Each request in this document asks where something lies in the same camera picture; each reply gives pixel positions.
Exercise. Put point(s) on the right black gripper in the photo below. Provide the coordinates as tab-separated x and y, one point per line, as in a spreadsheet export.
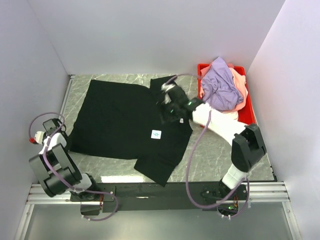
162	108

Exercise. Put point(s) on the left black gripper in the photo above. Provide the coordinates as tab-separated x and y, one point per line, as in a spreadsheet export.
50	125

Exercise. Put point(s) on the black t shirt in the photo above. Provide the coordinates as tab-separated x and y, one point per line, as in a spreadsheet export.
124	121

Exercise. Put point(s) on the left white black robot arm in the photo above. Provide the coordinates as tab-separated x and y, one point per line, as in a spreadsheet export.
54	168

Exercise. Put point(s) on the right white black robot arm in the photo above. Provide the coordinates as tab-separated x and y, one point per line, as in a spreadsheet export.
246	141

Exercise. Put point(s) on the purple t shirt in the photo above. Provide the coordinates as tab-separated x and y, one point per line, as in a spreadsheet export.
218	87

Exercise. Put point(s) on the pink t shirt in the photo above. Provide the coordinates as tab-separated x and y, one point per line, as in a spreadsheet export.
240	83

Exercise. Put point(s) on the red plastic bin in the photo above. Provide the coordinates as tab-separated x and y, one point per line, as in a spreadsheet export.
246	114

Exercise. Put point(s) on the black base beam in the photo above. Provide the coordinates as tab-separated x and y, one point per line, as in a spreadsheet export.
151	196

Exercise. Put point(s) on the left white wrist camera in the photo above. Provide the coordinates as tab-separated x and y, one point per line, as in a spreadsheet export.
38	138

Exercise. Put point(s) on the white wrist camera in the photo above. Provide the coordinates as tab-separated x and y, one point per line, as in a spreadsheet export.
167	87
38	138

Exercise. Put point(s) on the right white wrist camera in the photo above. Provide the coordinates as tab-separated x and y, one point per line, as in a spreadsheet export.
167	87

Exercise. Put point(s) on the aluminium frame rail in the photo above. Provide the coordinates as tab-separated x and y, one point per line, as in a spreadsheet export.
260	192

